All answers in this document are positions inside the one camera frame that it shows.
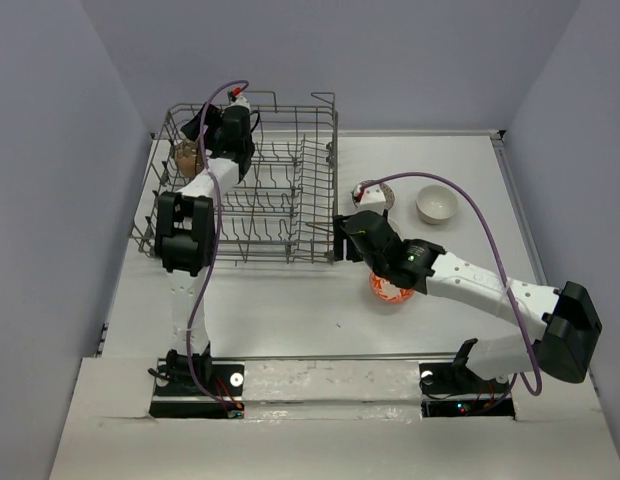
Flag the white bowl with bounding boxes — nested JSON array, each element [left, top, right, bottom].
[[415, 185, 458, 225]]

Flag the grey wire dish rack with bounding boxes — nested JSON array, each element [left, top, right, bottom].
[[129, 90, 338, 264]]

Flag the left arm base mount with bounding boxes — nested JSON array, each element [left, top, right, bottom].
[[148, 350, 245, 420]]

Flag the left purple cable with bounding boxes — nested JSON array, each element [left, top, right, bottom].
[[185, 79, 251, 409]]

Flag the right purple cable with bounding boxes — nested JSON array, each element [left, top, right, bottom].
[[354, 172, 544, 398]]

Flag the orange floral bowl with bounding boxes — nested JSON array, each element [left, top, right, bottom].
[[369, 272, 414, 304]]

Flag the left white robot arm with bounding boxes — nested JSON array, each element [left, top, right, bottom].
[[155, 95, 255, 396]]

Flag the brown glazed bowl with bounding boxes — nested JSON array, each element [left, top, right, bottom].
[[173, 140, 204, 180]]

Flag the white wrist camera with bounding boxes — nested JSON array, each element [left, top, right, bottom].
[[227, 94, 252, 116], [356, 185, 386, 215]]

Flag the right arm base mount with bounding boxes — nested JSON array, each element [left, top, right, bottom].
[[418, 339, 516, 419]]

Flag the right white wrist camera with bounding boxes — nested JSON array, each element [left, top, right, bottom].
[[356, 185, 386, 215]]

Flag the purple cable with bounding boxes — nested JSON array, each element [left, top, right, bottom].
[[185, 79, 251, 409], [354, 172, 544, 398]]

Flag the patterned grey bowl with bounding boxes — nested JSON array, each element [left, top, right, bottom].
[[351, 180, 395, 211]]

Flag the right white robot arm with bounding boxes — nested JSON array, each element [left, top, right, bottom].
[[333, 210, 602, 392]]

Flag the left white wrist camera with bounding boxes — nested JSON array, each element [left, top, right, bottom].
[[227, 94, 252, 116]]

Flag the metal rail bar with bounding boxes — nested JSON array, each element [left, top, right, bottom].
[[213, 351, 457, 362]]

